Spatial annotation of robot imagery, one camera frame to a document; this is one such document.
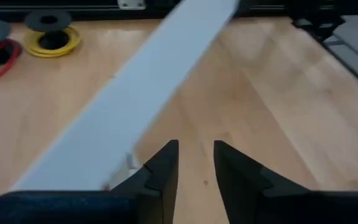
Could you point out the grey metal bracket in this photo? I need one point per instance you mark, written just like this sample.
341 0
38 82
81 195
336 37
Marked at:
132 3

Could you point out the white duct cover strip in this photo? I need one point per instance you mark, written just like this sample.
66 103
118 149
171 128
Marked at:
141 93

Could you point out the black aluminium table frame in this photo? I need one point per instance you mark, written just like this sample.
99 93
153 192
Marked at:
42 12

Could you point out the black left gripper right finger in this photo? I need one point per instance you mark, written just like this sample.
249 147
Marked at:
250 193

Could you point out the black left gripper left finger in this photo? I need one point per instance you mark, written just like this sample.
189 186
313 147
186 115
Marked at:
148 189

